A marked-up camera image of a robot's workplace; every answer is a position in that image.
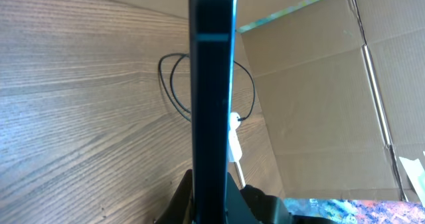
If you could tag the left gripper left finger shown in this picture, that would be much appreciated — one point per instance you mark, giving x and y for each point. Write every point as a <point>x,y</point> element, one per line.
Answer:
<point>180,206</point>

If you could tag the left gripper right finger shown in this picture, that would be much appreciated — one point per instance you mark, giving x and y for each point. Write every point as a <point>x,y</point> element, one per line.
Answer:
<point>237,211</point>

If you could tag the Samsung Galaxy smartphone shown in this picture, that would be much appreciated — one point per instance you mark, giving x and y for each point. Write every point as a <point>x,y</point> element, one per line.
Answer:
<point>211,33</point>

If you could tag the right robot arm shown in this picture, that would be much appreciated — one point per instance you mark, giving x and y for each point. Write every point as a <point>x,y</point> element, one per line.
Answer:
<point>270,209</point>

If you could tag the white charger plug adapter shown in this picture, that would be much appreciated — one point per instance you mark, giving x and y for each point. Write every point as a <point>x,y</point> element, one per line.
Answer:
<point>234,120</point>

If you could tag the colourful painted mat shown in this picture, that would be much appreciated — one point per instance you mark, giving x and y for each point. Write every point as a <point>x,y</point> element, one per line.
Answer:
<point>358,211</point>

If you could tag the white paper sheet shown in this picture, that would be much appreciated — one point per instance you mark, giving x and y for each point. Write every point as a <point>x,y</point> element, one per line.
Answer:
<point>415,173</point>

